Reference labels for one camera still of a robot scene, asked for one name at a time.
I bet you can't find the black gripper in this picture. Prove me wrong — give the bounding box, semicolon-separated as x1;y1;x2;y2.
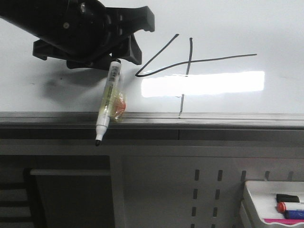
33;6;155;70

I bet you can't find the white whiteboard marker with tape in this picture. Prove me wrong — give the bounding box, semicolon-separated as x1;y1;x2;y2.
95;59;122;146

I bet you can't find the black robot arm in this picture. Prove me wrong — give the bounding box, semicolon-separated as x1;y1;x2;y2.
0;0;155;70

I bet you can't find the grey perforated stand panel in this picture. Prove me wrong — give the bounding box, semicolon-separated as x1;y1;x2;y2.
110;141;304;228

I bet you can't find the dark shelf unit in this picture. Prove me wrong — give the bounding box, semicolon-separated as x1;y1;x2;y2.
0;155;115;228

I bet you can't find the white marker tray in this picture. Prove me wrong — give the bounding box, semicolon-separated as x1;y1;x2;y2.
239;180;304;228

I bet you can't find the red capped marker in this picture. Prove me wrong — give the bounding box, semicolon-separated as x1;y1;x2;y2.
276;201;304;213

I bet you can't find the blue capped marker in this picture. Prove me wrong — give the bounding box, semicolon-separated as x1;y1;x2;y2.
284;210;304;220

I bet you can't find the pink eraser edge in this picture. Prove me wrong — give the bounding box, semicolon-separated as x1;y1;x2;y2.
264;218;304;225

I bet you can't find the white whiteboard with metal frame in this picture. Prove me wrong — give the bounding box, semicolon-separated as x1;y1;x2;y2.
0;0;304;128

